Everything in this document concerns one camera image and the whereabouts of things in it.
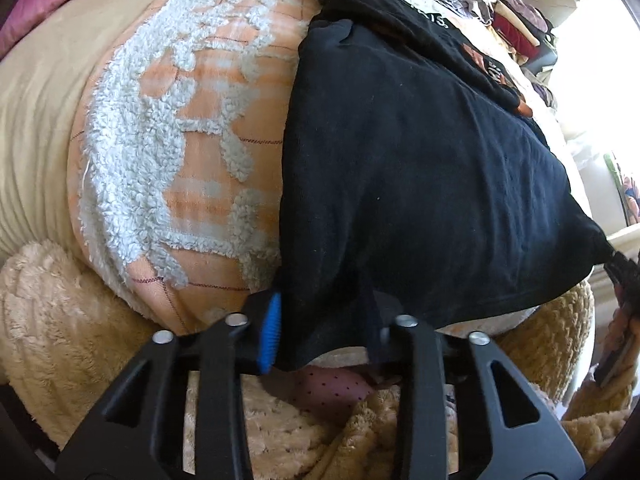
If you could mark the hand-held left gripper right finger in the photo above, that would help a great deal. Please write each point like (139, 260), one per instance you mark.
(415, 360)

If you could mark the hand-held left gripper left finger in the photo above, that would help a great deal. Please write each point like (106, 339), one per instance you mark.
(270, 332)

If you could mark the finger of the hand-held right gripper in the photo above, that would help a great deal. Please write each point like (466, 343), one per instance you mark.
(622, 275)
(612, 362)

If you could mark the black long-sleeved sweater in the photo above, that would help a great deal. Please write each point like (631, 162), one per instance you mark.
(425, 185)

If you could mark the pile of folded clothes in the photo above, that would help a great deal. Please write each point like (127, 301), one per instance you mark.
(520, 25)

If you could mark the pink dotted cloth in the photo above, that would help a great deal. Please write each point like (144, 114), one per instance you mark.
(335, 390)

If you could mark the beige fuzzy blanket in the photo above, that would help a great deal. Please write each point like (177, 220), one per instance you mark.
(60, 320)

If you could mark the orange and white fleece blanket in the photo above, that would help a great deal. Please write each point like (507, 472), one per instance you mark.
(150, 135)

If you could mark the beige bed sheet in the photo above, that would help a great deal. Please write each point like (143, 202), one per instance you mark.
(40, 135)

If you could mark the pink duvet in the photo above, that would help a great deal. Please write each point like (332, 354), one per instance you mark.
(40, 0)

